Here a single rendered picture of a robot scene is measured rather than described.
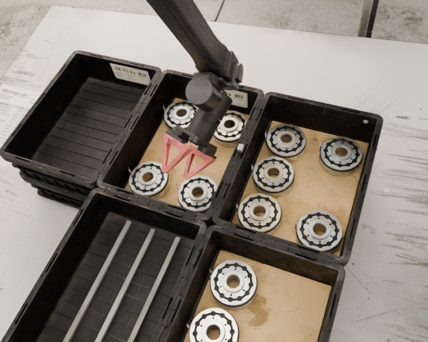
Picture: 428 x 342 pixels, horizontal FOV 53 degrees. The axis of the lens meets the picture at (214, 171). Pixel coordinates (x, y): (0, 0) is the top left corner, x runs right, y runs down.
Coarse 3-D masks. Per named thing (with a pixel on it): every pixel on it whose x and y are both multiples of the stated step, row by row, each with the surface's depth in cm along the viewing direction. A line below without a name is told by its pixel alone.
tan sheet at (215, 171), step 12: (156, 132) 122; (156, 144) 120; (192, 144) 118; (216, 144) 118; (144, 156) 118; (156, 156) 118; (168, 156) 117; (216, 156) 115; (228, 156) 115; (180, 168) 115; (192, 168) 114; (204, 168) 114; (216, 168) 113; (180, 180) 113; (216, 180) 111; (168, 192) 111
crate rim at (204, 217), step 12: (168, 72) 120; (180, 72) 119; (156, 84) 118; (144, 108) 114; (252, 108) 110; (132, 120) 112; (252, 120) 108; (120, 144) 108; (108, 168) 105; (228, 168) 101; (120, 192) 101; (132, 192) 101; (216, 192) 98; (156, 204) 98; (168, 204) 98; (216, 204) 97; (192, 216) 96; (204, 216) 95
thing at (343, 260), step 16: (272, 96) 112; (288, 96) 111; (352, 112) 106; (368, 112) 105; (256, 128) 107; (240, 160) 102; (368, 160) 98; (368, 176) 96; (224, 192) 98; (224, 224) 94; (352, 224) 90; (272, 240) 91; (288, 240) 90; (352, 240) 89; (320, 256) 88; (336, 256) 87
